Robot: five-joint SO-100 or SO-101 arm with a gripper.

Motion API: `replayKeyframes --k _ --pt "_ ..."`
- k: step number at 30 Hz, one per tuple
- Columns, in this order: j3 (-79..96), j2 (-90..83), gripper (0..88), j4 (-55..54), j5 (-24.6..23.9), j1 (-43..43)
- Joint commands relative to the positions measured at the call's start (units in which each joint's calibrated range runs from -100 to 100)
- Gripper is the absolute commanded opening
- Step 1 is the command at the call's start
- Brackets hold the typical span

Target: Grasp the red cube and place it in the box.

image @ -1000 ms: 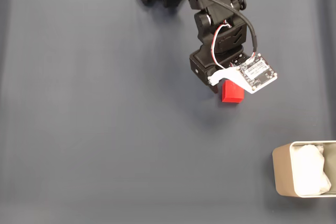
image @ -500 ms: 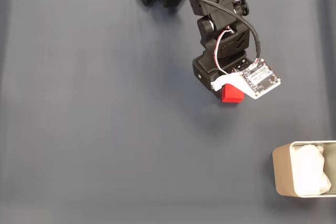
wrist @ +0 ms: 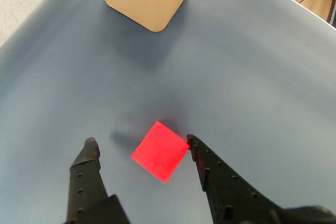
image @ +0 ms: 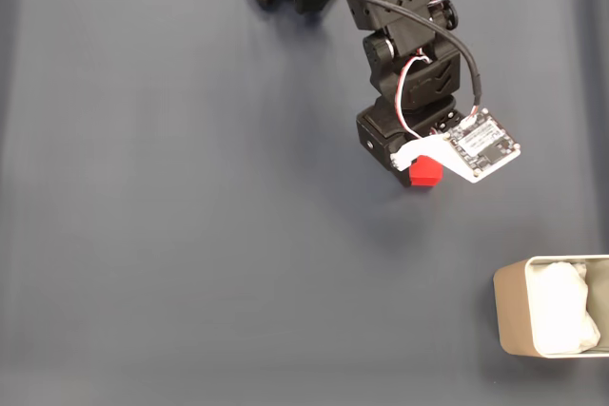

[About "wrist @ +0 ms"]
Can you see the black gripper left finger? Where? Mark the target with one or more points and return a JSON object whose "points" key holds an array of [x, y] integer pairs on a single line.
{"points": [[84, 182]]}

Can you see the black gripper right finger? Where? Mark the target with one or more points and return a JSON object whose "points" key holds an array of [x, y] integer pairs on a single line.
{"points": [[228, 192]]}

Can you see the red cube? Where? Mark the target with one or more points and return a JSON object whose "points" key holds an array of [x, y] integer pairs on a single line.
{"points": [[160, 153]]}

